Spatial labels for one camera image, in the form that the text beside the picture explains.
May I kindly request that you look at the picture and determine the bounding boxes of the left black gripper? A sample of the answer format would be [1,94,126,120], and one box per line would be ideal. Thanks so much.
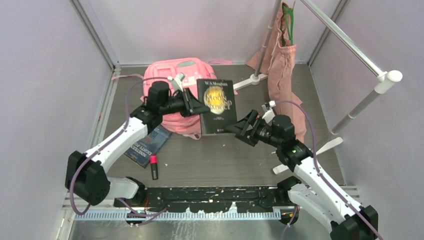
[159,87,209,118]

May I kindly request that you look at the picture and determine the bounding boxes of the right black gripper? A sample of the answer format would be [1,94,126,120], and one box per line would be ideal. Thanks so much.
[225,109,282,148]

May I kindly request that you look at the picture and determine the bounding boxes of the Moon and Sixpence book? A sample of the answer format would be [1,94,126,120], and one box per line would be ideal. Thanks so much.
[197,78,238,136]

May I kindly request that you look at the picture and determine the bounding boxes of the pink student backpack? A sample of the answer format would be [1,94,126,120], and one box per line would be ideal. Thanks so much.
[123,57,237,140]

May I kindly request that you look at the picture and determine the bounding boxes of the Nineteen Eighty-Four blue book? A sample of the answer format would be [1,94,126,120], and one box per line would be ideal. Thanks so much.
[123,125,172,168]

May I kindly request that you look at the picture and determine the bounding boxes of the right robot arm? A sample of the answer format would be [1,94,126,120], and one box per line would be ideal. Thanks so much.
[225,110,379,240]

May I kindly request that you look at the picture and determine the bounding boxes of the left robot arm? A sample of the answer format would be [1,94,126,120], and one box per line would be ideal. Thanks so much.
[65,77,210,212]

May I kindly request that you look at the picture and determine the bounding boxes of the pink capped black marker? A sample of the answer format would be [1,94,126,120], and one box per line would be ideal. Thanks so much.
[150,155,159,181]

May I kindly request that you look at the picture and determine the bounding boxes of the pink hanging trousers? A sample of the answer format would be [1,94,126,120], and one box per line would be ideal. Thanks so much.
[245,2,309,144]

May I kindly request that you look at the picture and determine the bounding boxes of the green clothes hanger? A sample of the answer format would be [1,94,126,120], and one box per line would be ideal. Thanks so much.
[282,2,295,46]

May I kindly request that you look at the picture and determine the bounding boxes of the white metal clothes rack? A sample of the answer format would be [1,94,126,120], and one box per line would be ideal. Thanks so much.
[233,0,403,155]

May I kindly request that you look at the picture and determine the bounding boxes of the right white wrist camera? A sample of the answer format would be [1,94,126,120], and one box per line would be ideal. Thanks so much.
[262,100,276,124]

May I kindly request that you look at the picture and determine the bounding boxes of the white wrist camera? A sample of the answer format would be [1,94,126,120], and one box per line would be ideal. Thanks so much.
[167,73,186,92]
[262,100,276,124]

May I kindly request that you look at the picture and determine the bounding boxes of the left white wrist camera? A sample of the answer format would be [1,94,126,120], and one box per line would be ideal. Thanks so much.
[167,73,186,92]

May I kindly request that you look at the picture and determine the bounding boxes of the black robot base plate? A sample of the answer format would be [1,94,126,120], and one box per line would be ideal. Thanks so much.
[113,186,295,213]

